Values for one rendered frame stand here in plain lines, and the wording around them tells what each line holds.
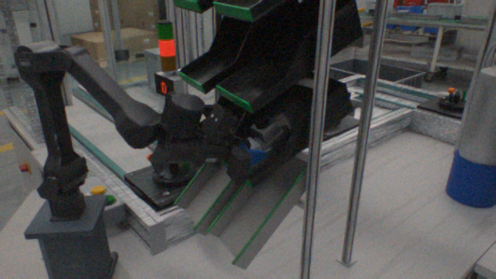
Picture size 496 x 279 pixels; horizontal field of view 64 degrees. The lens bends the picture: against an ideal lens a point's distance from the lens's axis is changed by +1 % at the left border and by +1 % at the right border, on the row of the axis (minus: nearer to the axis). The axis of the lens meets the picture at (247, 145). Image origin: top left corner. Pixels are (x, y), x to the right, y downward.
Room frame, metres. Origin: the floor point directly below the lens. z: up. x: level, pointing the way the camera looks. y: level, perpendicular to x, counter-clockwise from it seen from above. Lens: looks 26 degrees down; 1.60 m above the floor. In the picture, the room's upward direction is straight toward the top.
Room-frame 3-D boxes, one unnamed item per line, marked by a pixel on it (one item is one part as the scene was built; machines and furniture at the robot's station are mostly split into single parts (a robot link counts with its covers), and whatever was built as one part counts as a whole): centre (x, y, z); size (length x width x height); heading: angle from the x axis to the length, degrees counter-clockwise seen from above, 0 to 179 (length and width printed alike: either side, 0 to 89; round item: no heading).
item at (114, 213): (1.02, 0.45, 0.93); 0.21 x 0.07 x 0.06; 40
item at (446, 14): (5.83, -2.76, 0.90); 0.40 x 0.31 x 0.17; 50
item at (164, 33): (1.31, 0.27, 1.38); 0.05 x 0.05 x 0.05
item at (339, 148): (1.40, -0.13, 0.91); 1.24 x 0.33 x 0.10; 130
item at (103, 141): (1.33, 0.41, 0.91); 0.84 x 0.28 x 0.10; 40
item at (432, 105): (1.74, -0.97, 1.01); 0.24 x 0.24 x 0.13; 40
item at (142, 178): (1.09, 0.23, 0.96); 0.24 x 0.24 x 0.02; 40
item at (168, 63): (1.31, 0.27, 1.28); 0.05 x 0.05 x 0.05
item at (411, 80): (2.89, -0.93, 0.73); 0.62 x 0.42 x 0.23; 40
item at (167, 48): (1.31, 0.27, 1.33); 0.05 x 0.05 x 0.05
